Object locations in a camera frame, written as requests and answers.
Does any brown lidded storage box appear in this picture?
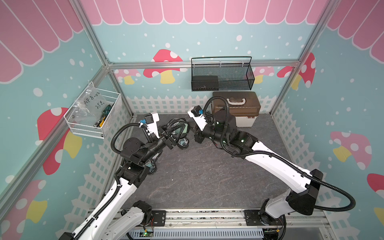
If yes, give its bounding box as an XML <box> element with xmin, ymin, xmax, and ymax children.
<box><xmin>213</xmin><ymin>91</ymin><xmax>261</xmax><ymax>128</ymax></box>

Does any clear plastic labelled bag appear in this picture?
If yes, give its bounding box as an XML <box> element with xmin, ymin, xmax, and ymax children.
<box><xmin>73</xmin><ymin>83</ymin><xmax>109</xmax><ymax>120</ymax></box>

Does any white wire wall basket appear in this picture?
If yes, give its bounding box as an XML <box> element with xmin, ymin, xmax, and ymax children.
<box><xmin>64</xmin><ymin>83</ymin><xmax>122</xmax><ymax>139</ymax></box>

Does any black mesh wall basket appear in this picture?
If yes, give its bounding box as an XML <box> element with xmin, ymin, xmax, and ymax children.
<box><xmin>191</xmin><ymin>56</ymin><xmax>255</xmax><ymax>91</ymax></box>

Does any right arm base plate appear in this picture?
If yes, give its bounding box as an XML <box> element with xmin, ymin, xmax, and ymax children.
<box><xmin>244</xmin><ymin>210</ymin><xmax>285</xmax><ymax>227</ymax></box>

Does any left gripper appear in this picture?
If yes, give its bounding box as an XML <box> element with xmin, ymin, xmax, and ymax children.
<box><xmin>140</xmin><ymin>120</ymin><xmax>186</xmax><ymax>164</ymax></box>

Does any black box in basket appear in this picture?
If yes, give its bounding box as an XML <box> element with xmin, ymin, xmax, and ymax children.
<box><xmin>191</xmin><ymin>76</ymin><xmax>219</xmax><ymax>92</ymax></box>

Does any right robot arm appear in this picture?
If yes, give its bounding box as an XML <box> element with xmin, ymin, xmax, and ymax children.
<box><xmin>188</xmin><ymin>96</ymin><xmax>356</xmax><ymax>219</ymax></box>

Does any green circuit board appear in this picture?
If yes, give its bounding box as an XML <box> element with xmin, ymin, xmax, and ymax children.
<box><xmin>139</xmin><ymin>230</ymin><xmax>154</xmax><ymax>238</ymax></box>

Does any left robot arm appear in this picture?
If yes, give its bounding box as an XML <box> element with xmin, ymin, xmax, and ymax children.
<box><xmin>60</xmin><ymin>114</ymin><xmax>188</xmax><ymax>240</ymax></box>

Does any green yellow tool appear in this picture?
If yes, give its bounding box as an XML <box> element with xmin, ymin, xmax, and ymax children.
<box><xmin>94</xmin><ymin>105</ymin><xmax>113</xmax><ymax>128</ymax></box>

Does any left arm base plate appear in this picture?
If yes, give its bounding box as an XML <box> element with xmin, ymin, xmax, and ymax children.
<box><xmin>124</xmin><ymin>209</ymin><xmax>167</xmax><ymax>228</ymax></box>

